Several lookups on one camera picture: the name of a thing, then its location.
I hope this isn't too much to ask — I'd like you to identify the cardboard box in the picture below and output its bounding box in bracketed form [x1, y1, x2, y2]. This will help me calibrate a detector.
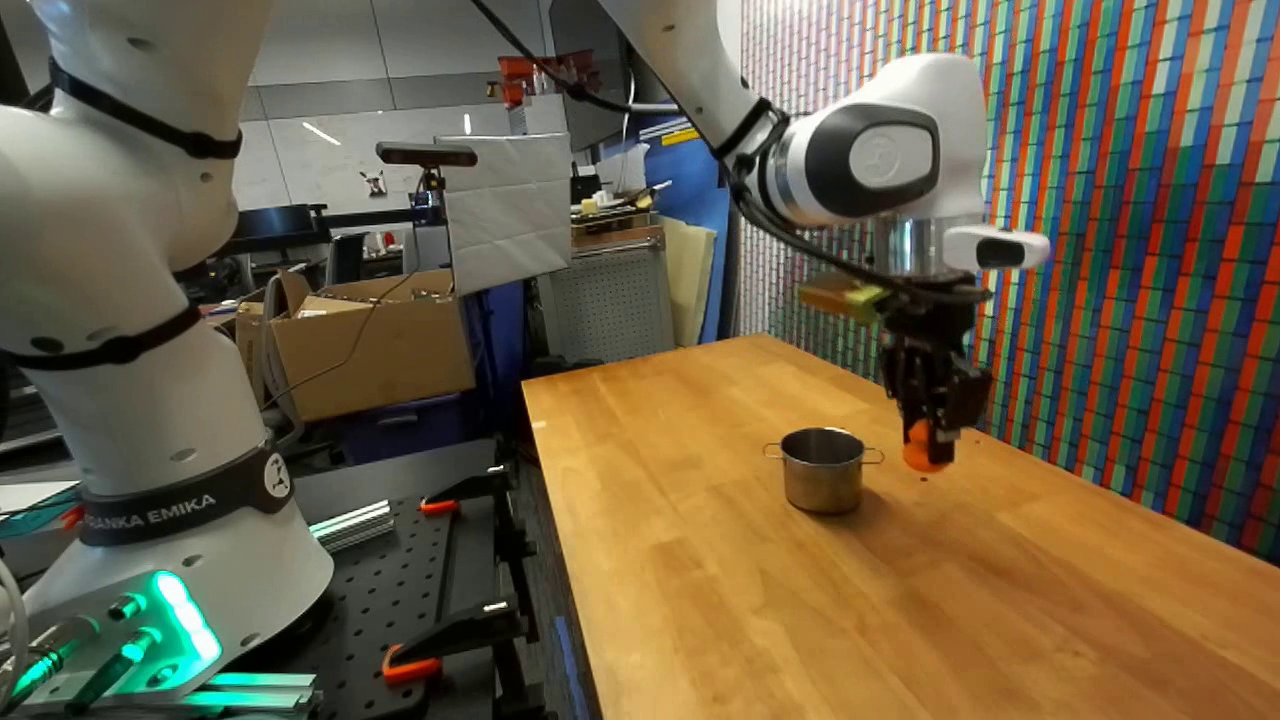
[236, 267, 476, 424]

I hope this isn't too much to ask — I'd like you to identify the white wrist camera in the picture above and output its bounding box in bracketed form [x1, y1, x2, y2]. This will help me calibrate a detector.
[946, 226, 1051, 274]

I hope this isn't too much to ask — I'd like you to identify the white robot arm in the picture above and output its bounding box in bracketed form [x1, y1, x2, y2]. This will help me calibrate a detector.
[0, 0, 988, 704]

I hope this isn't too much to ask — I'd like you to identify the orange black clamp front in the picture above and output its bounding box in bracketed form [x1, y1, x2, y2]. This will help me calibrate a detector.
[382, 599, 520, 688]

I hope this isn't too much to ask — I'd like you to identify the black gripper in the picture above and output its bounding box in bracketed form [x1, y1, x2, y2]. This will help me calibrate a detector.
[879, 286, 992, 463]

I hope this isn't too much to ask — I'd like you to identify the orange black clamp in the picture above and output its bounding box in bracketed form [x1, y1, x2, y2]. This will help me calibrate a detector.
[382, 599, 520, 688]
[416, 463, 512, 515]

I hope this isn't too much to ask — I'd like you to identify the silver metal pot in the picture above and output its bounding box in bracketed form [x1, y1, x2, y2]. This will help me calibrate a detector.
[780, 427, 886, 515]

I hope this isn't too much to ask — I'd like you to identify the orange rubber duck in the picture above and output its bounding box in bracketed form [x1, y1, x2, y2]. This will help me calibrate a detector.
[905, 422, 957, 473]

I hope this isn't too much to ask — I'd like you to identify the black camera on stand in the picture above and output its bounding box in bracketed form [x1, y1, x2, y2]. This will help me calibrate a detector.
[377, 139, 476, 211]

